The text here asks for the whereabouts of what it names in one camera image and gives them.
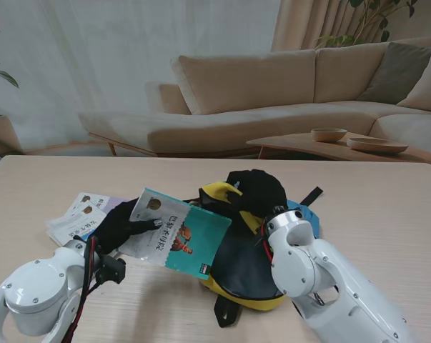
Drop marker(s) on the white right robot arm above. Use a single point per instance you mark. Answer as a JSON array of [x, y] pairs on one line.
[[326, 278]]

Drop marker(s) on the green plant with long leaves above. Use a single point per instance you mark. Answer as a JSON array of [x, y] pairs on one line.
[[4, 75]]

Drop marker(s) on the white sheer curtain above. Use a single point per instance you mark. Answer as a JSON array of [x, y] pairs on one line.
[[93, 53]]

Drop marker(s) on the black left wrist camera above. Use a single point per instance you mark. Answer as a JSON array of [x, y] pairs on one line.
[[111, 268]]

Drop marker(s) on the teal cover book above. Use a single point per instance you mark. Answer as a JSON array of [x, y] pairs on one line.
[[197, 243]]

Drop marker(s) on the beige corner sofa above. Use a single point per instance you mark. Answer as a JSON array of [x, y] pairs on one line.
[[251, 82]]

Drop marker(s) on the grey sofa cushion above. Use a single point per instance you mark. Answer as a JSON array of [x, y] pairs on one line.
[[397, 71]]

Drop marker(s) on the tall green leafy plant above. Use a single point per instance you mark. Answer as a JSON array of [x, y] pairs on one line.
[[338, 40]]

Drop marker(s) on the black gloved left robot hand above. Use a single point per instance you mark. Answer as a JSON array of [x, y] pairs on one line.
[[115, 228]]

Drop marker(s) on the small deep wooden bowl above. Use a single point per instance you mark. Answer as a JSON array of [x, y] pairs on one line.
[[329, 135]]

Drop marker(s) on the beige plant pot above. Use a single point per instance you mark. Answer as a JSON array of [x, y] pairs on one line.
[[0, 134]]

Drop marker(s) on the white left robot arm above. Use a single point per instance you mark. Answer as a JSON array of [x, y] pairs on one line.
[[33, 286]]

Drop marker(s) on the blue cover book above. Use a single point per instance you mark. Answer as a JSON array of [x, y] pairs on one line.
[[72, 225]]

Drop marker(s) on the wooden coffee table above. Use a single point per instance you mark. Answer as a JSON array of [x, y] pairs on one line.
[[293, 143]]

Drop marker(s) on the purple cover book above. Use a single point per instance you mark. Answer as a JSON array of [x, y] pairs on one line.
[[109, 204]]

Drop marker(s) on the beige pleated curtain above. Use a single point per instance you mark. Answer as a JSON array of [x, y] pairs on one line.
[[308, 25]]

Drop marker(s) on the beige sofa cushion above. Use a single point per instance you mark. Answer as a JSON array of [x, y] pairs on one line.
[[429, 89]]

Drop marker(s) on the wide shallow wooden bowl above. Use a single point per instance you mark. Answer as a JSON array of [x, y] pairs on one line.
[[376, 145]]

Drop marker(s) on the blue and yellow school bag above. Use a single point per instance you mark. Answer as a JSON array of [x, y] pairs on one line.
[[236, 271]]

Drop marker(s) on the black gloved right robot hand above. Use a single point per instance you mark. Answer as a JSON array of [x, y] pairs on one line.
[[261, 193]]

